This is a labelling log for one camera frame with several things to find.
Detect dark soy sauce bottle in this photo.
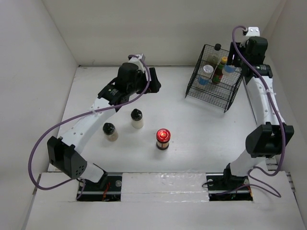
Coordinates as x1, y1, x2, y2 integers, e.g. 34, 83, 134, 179
207, 44, 221, 69

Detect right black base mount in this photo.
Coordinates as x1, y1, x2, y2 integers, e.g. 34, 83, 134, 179
202, 174, 253, 201

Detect black cap tan spice jar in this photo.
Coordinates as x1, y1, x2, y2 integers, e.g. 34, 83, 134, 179
102, 123, 118, 141

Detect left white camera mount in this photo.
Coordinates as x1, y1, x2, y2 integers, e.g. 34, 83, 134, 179
128, 53, 145, 68

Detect red lid sauce jar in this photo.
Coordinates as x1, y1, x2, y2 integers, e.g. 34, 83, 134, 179
156, 128, 171, 150

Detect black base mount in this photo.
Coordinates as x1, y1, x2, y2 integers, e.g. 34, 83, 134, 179
202, 174, 253, 201
76, 173, 122, 202

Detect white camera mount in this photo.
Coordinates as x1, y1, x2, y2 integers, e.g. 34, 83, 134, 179
242, 27, 260, 37
128, 53, 145, 68

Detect silver lid blue shaker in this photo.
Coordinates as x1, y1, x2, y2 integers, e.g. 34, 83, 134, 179
198, 64, 214, 86

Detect black cap white spice jar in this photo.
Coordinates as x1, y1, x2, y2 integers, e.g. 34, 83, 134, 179
130, 108, 144, 129

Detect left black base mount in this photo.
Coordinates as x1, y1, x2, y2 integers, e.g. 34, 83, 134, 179
76, 173, 122, 202

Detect chili sauce bottle yellow cap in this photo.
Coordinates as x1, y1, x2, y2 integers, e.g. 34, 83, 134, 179
212, 57, 227, 84

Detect aluminium rail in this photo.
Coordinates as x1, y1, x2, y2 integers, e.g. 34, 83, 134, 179
105, 171, 226, 179

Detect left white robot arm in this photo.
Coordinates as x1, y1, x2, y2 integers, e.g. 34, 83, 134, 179
47, 62, 161, 190

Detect black wire rack basket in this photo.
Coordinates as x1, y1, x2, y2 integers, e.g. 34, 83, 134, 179
185, 44, 243, 112

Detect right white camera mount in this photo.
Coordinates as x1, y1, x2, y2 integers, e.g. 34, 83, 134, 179
242, 27, 260, 37

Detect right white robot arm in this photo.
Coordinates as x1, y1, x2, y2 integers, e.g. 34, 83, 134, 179
221, 36, 294, 190

